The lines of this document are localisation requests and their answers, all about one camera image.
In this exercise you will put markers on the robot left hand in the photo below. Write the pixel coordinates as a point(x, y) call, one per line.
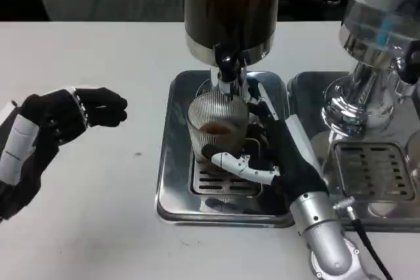
point(55, 116)

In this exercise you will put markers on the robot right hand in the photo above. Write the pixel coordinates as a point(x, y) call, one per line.
point(295, 168)

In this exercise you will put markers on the clear ribbed glass cup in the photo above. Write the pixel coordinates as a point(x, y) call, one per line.
point(213, 112)

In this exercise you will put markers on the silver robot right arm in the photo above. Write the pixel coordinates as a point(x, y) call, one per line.
point(318, 227)

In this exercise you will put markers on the steel drip tray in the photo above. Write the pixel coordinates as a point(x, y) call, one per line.
point(174, 162)
point(305, 96)

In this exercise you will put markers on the black tap of dark dispenser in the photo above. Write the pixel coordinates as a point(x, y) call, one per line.
point(227, 63)

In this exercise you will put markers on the black tap of clear dispenser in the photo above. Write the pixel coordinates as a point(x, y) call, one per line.
point(408, 67)

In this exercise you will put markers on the clear drink dispenser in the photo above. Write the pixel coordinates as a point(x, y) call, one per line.
point(374, 24)

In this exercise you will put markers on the dark drink dispenser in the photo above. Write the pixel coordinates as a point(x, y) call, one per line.
point(229, 4)

